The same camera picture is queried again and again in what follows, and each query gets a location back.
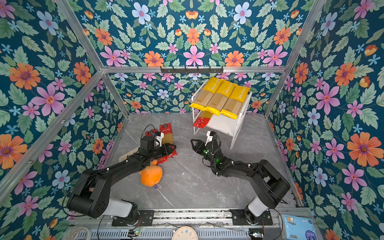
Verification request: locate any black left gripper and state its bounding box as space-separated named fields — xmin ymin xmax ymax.
xmin=147 ymin=142 xmax=177 ymax=161

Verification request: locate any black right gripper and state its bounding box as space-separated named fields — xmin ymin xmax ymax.
xmin=191 ymin=138 xmax=217 ymax=168

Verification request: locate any red spaghetti bag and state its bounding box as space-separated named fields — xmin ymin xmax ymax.
xmin=145 ymin=129 xmax=158 ymax=137
xmin=193 ymin=111 xmax=213 ymax=129
xmin=158 ymin=123 xmax=177 ymax=165

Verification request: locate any yellow spaghetti bag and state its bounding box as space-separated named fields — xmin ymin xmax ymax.
xmin=204 ymin=81 xmax=237 ymax=116
xmin=220 ymin=86 xmax=250 ymax=120
xmin=190 ymin=77 xmax=225 ymax=111

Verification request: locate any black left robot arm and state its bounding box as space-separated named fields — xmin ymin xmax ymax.
xmin=66 ymin=136 xmax=177 ymax=218

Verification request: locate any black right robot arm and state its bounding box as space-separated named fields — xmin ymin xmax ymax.
xmin=191 ymin=139 xmax=291 ymax=225

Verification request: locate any white two-tier shelf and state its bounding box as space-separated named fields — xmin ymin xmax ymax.
xmin=191 ymin=80 xmax=252 ymax=149

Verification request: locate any orange plush toy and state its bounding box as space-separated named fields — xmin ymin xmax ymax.
xmin=139 ymin=160 xmax=163 ymax=187

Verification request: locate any beige bread loaf toy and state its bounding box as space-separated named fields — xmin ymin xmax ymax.
xmin=119 ymin=147 xmax=140 ymax=163

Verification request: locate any white round timer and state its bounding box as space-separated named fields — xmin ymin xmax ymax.
xmin=172 ymin=226 xmax=199 ymax=240

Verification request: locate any blue tissue pack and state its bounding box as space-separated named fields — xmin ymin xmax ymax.
xmin=282 ymin=215 xmax=319 ymax=240

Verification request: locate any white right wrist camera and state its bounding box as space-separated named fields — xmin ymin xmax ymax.
xmin=206 ymin=131 xmax=217 ymax=146

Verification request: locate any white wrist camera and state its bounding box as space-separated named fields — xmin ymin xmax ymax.
xmin=206 ymin=131 xmax=217 ymax=146
xmin=154 ymin=132 xmax=165 ymax=147

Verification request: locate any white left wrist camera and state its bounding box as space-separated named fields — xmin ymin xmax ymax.
xmin=154 ymin=132 xmax=165 ymax=147

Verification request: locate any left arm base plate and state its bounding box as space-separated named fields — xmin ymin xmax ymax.
xmin=112 ymin=210 xmax=155 ymax=227

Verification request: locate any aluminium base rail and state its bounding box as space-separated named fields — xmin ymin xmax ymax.
xmin=69 ymin=208 xmax=284 ymax=232

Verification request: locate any black hook rail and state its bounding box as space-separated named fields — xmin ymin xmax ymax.
xmin=160 ymin=67 xmax=224 ymax=74

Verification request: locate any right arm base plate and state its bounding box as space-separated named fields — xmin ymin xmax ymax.
xmin=230 ymin=209 xmax=273 ymax=226

